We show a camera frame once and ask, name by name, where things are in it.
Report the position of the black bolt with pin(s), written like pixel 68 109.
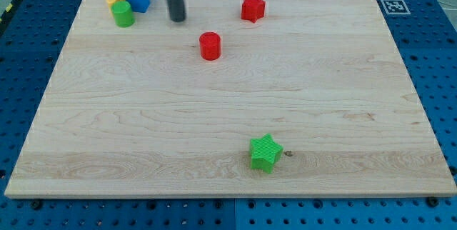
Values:
pixel 432 201
pixel 36 204

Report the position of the red star block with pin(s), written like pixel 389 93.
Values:
pixel 252 10

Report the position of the light wooden board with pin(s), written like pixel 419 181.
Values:
pixel 137 113

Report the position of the white fiducial marker tag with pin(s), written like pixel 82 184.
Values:
pixel 395 7

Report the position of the black bolt left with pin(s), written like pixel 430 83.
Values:
pixel 36 204

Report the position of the green cylinder block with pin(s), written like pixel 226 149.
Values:
pixel 122 14

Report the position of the red cylinder block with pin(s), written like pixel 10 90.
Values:
pixel 210 45

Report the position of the black bolt right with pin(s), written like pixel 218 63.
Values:
pixel 432 201

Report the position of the green star block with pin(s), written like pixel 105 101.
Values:
pixel 264 153

